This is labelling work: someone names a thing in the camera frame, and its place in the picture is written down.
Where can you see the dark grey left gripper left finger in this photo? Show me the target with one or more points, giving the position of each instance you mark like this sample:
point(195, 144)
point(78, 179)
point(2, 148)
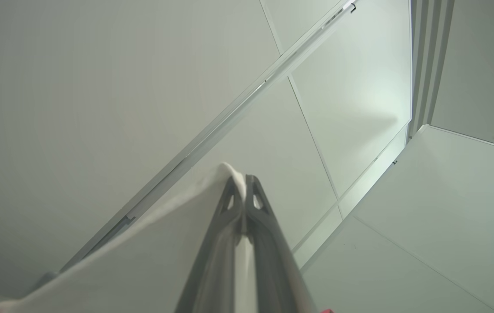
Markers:
point(212, 269)

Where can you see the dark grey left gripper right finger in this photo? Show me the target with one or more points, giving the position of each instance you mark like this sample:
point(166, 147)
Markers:
point(277, 269)

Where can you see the red garment with white trim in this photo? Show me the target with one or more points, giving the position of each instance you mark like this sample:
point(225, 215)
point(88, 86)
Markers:
point(142, 261)

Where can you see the silver metal post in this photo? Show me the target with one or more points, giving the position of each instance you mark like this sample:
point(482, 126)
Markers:
point(229, 115)

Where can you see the grey ribbed wall column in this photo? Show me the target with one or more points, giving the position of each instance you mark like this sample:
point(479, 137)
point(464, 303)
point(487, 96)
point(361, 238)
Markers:
point(429, 65)

